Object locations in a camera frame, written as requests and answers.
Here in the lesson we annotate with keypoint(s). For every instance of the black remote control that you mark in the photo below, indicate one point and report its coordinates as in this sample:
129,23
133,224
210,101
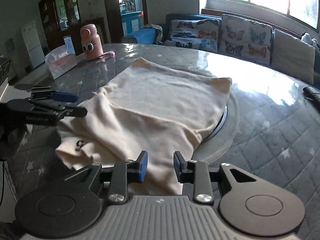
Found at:
312,96

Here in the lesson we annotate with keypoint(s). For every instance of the plain white cushion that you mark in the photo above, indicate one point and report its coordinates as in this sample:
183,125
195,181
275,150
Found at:
292,51

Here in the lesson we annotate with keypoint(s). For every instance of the pink cartoon water bottle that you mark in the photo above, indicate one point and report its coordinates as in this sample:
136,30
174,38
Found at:
90,43

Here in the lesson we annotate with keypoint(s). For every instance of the blue storage cabinet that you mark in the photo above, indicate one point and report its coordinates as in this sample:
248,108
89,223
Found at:
131,22

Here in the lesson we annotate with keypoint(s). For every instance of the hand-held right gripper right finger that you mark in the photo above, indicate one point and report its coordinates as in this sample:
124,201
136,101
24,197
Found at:
177,167

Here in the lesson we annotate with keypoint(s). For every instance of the white plush toy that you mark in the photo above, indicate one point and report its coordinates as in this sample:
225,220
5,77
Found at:
308,40

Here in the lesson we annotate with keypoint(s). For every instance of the crumpled cloth on sofa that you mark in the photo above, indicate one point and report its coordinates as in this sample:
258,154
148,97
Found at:
153,31

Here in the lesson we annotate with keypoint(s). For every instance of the white refrigerator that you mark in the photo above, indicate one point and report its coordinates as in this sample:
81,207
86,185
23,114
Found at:
32,45

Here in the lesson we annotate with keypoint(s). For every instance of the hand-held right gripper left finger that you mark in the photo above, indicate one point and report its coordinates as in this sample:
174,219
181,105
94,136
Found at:
141,166

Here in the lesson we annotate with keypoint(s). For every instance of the pink white tissue box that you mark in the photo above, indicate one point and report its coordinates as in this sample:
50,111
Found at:
61,65

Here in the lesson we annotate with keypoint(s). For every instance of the butterfly print cushion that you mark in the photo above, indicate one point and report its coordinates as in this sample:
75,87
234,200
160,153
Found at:
192,35
246,38

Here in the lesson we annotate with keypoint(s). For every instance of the round glass turntable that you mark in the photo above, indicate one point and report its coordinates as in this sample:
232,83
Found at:
225,143

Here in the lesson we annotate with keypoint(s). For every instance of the small blue carton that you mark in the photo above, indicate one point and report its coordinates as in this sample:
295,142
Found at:
69,45

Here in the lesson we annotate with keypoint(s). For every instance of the cream knit garment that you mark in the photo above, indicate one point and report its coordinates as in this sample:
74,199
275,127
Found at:
155,110

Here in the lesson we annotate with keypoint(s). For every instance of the dark glass display cabinet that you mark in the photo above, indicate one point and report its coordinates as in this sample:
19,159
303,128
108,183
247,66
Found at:
62,7

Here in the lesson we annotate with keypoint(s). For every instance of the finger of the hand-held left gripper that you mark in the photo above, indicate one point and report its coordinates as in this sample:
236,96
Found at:
65,97
75,111

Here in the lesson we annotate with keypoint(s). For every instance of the dark blue sofa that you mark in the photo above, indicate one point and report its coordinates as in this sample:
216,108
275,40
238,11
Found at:
190,17

